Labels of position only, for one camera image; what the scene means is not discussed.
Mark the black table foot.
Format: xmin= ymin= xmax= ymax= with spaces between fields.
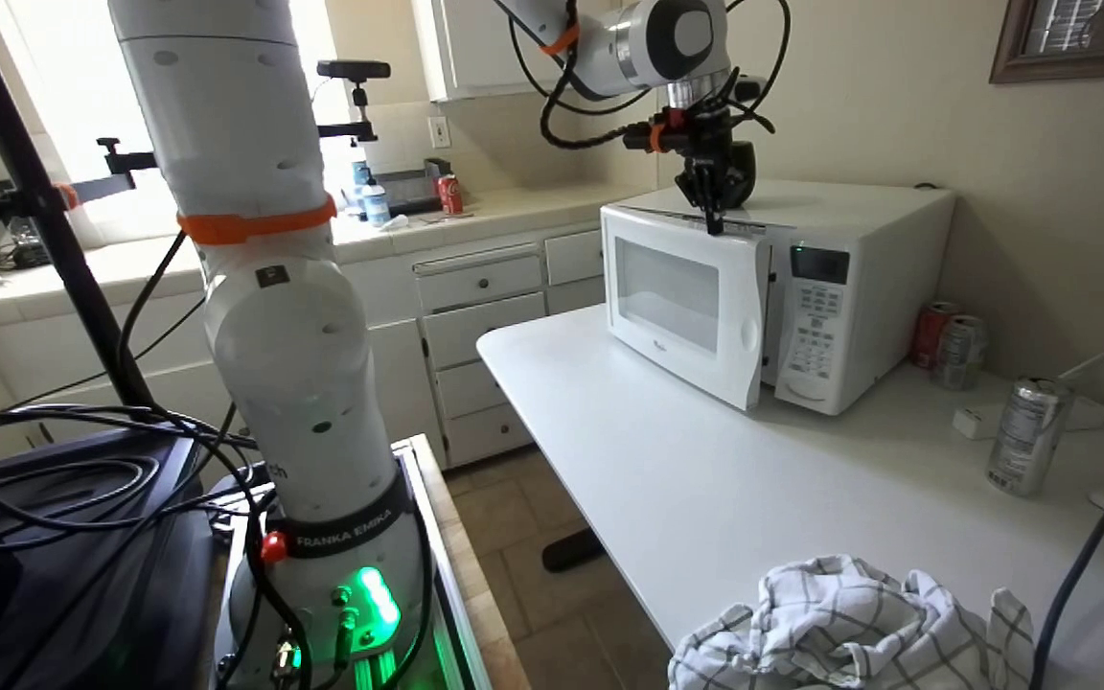
xmin=537 ymin=524 xmax=609 ymax=577

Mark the black cable loop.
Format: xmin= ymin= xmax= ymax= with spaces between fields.
xmin=0 ymin=403 xmax=241 ymax=566

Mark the white wall cabinet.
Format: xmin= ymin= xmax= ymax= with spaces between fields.
xmin=410 ymin=0 xmax=626 ymax=109

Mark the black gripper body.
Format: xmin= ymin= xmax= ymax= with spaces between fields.
xmin=664 ymin=90 xmax=754 ymax=196

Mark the white checkered dish cloth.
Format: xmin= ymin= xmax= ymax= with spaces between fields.
xmin=664 ymin=552 xmax=1041 ymax=690

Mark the white microwave door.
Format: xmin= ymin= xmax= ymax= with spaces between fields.
xmin=598 ymin=202 xmax=773 ymax=418

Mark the dark countertop appliance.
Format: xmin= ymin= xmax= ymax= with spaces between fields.
xmin=378 ymin=163 xmax=443 ymax=214

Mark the black equipment box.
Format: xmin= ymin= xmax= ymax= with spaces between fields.
xmin=0 ymin=433 xmax=227 ymax=690

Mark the wooden-edged robot cart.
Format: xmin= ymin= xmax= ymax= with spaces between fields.
xmin=207 ymin=433 xmax=531 ymax=690

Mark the black mug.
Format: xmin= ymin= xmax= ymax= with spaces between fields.
xmin=733 ymin=143 xmax=763 ymax=210

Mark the black robot wrist cable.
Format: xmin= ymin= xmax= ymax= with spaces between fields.
xmin=491 ymin=0 xmax=799 ymax=152

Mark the tall silver drink can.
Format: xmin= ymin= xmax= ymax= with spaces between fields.
xmin=986 ymin=376 xmax=1075 ymax=504

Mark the black tripod pole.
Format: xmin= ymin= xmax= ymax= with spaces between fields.
xmin=0 ymin=0 xmax=162 ymax=414

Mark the small red cup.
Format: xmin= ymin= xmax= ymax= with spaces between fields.
xmin=434 ymin=174 xmax=466 ymax=217

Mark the white microwave oven body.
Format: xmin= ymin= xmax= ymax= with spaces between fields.
xmin=631 ymin=178 xmax=963 ymax=422

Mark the red emergency button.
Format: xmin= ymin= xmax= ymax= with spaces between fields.
xmin=257 ymin=529 xmax=295 ymax=570

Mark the thick black cable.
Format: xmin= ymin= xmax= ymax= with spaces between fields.
xmin=1029 ymin=437 xmax=1104 ymax=690

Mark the red soda can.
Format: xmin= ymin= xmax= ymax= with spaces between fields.
xmin=905 ymin=298 xmax=960 ymax=376

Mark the clear water bottle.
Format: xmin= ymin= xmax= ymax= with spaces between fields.
xmin=349 ymin=138 xmax=395 ymax=229

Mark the dark framed picture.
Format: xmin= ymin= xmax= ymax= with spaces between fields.
xmin=989 ymin=0 xmax=1104 ymax=90

